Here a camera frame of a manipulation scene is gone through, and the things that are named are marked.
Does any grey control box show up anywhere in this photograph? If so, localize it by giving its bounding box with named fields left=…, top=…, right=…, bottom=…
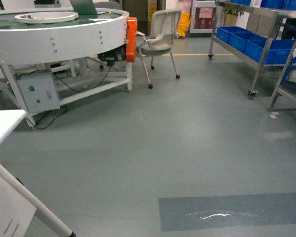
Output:
left=17, top=72, right=60, bottom=113

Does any steel shelf cart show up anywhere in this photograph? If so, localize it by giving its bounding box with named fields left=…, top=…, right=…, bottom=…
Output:
left=208, top=0, right=296, bottom=99

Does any beige office chair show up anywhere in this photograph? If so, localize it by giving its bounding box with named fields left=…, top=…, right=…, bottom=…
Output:
left=136, top=9, right=182, bottom=89

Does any orange motor cover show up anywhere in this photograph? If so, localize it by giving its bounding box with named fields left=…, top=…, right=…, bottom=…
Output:
left=126, top=17, right=138, bottom=63

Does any yellow wet floor sign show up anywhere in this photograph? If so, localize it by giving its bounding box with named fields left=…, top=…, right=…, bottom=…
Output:
left=177, top=12, right=190, bottom=37

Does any white table leg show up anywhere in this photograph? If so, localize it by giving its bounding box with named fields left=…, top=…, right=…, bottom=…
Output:
left=0, top=164, right=76, bottom=237

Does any blue crate on cart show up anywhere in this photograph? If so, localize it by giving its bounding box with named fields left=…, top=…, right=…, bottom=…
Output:
left=245, top=39, right=294, bottom=65

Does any round white conveyor table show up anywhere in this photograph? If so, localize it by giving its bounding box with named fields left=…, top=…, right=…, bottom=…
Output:
left=0, top=8, right=133, bottom=128

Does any white cabinet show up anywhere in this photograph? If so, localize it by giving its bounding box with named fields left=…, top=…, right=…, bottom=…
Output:
left=0, top=177, right=36, bottom=237

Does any black power cable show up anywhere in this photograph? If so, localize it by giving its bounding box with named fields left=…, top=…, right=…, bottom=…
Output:
left=24, top=64, right=112, bottom=130

